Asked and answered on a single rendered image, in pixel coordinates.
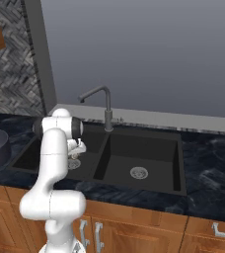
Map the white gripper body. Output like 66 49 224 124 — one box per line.
66 137 87 160

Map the grey sink tap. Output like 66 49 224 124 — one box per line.
77 85 115 133

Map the black double basin sink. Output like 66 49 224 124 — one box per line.
7 123 188 198

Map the wooden cupboard door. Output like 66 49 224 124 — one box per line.
99 216 186 253
179 232 225 253
70 212 93 253
0 197 32 253

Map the wooden drawer front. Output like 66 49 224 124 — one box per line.
84 199 189 234
184 215 225 245

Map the grey window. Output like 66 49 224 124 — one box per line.
20 0 225 135

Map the silver cupboard door handle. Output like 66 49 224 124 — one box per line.
94 221 106 253
79 218 92 250

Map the silver drawer handle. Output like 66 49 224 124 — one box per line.
211 221 225 240

